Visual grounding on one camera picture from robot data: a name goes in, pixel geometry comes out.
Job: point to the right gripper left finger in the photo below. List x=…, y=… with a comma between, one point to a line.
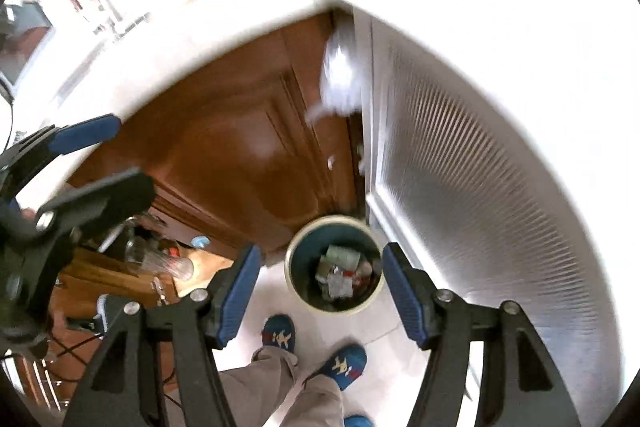
x=123, y=385

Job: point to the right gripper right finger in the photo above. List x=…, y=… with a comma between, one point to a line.
x=520, y=385

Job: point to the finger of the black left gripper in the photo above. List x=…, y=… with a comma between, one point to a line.
x=96, y=208
x=23, y=160

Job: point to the round trash bin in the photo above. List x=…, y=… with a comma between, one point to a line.
x=334, y=265

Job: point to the clear glass jar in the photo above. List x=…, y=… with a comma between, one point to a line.
x=140, y=256

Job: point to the brown wooden cabinet door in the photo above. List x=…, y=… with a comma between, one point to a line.
x=232, y=155

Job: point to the left beige trouser leg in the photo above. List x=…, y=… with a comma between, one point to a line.
x=254, y=392

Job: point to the beige trouser leg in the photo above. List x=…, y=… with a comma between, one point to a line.
x=318, y=404
x=254, y=392

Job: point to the left blue slipper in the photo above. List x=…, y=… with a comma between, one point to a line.
x=279, y=332

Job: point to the blue slipper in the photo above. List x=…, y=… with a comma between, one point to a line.
x=279, y=332
x=345, y=366

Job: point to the right blue slipper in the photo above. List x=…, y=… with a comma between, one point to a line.
x=345, y=366

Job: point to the right beige trouser leg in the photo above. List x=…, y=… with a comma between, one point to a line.
x=318, y=404

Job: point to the silver ribbed cabinet door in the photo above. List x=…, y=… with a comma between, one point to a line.
x=453, y=182

